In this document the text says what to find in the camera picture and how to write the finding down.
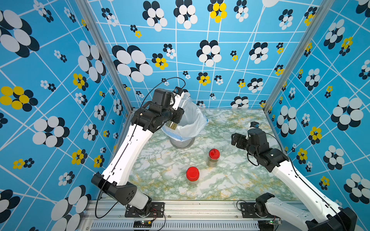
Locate aluminium front rail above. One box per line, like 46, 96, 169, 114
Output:
77, 200, 330, 231

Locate near red-lid jar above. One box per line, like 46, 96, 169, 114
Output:
186, 167, 200, 185

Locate right circuit board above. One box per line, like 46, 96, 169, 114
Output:
258, 220, 282, 231

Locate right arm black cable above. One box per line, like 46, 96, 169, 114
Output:
246, 131, 347, 231

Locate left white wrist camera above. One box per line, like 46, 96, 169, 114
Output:
170, 87, 185, 110

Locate left aluminium corner post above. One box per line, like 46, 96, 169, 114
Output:
76, 0, 133, 115

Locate far red-lid jar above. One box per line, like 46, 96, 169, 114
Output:
207, 149, 220, 167

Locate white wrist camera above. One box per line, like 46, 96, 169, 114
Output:
170, 87, 185, 110
250, 121, 259, 129

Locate aluminium corner post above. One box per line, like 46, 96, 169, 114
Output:
264, 0, 335, 115
76, 0, 133, 115

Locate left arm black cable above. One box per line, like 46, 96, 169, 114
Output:
94, 76, 187, 219

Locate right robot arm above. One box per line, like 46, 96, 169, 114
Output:
231, 128, 357, 231

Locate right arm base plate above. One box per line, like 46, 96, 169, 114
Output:
237, 201, 279, 220

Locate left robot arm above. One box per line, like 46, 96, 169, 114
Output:
91, 87, 185, 216

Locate red-lid jar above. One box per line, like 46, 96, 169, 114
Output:
207, 149, 220, 167
186, 167, 200, 185

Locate circuit board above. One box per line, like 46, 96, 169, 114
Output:
133, 220, 152, 229
258, 220, 282, 231

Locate right aluminium corner post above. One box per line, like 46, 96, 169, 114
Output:
264, 0, 335, 115

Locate clear plastic jar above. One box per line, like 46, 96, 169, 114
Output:
166, 91, 191, 130

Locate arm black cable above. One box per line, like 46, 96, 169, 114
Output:
246, 131, 347, 231
94, 76, 187, 219

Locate green mung beans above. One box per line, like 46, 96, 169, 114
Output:
166, 121, 178, 130

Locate left circuit board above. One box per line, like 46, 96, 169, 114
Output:
133, 220, 152, 229

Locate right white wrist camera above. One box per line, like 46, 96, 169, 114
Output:
250, 121, 259, 129

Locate white bin liner bag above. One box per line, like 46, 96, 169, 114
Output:
161, 97, 208, 141

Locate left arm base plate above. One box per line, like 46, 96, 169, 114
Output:
125, 202, 165, 218

